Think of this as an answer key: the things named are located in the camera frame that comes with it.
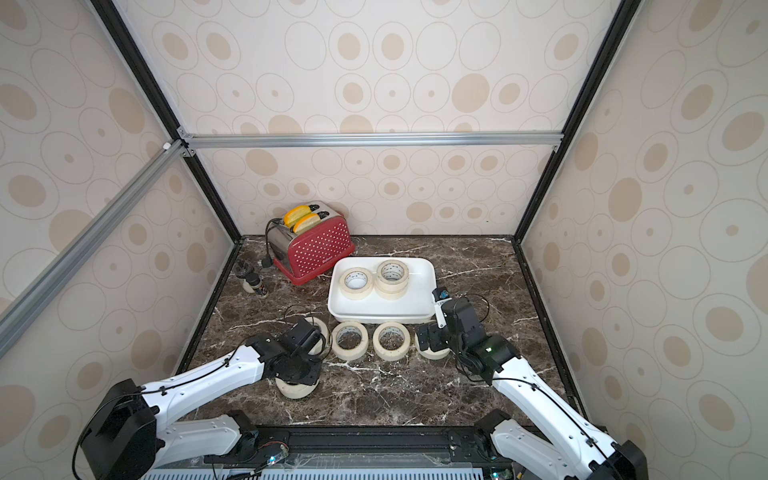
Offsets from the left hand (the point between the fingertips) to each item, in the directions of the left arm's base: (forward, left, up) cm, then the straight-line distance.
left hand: (323, 375), depth 81 cm
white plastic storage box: (+25, -27, -4) cm, 37 cm away
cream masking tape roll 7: (-4, +6, +1) cm, 8 cm away
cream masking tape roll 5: (+12, -19, -4) cm, 22 cm away
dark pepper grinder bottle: (+28, +26, +5) cm, 38 cm away
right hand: (+10, -29, +11) cm, 32 cm away
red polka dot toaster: (+39, +9, +13) cm, 42 cm away
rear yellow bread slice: (+46, +14, +17) cm, 51 cm away
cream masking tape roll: (+33, -6, -3) cm, 34 cm away
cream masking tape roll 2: (+35, -19, -3) cm, 40 cm away
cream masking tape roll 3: (0, -2, +17) cm, 17 cm away
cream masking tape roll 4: (+12, -6, -4) cm, 14 cm away
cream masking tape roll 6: (+8, -30, -4) cm, 31 cm away
